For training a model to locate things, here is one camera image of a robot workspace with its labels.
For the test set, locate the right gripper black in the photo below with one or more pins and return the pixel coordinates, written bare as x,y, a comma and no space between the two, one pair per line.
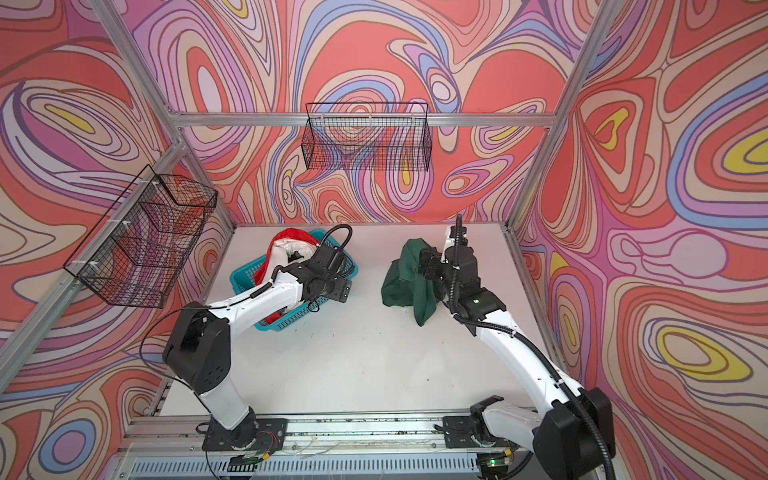
434,261

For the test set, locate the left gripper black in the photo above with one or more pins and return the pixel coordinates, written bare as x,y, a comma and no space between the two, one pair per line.
343,289

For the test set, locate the green t shirt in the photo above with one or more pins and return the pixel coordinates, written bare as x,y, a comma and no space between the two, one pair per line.
405,286

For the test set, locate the teal plastic laundry basket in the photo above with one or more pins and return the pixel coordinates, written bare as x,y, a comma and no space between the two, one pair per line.
274,303

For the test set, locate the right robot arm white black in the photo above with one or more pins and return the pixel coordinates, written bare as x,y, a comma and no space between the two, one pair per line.
570,429

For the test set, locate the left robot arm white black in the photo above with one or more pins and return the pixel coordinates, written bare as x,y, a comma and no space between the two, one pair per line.
199,349

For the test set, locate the red t shirt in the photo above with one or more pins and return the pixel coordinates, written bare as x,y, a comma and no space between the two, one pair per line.
260,276

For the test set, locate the black wire basket back wall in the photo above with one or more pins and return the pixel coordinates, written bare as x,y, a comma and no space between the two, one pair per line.
367,136

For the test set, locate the black wire basket wall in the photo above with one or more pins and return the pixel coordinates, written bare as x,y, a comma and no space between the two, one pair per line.
160,219
367,136

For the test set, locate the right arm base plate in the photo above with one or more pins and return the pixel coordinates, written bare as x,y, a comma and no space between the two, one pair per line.
463,432

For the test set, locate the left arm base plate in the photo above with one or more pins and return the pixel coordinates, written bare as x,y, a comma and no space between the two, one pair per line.
264,435

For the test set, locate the black wire basket left wall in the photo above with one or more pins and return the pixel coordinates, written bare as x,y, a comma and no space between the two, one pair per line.
160,219

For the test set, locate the aluminium mounting rail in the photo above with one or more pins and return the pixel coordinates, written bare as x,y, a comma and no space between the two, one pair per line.
380,445

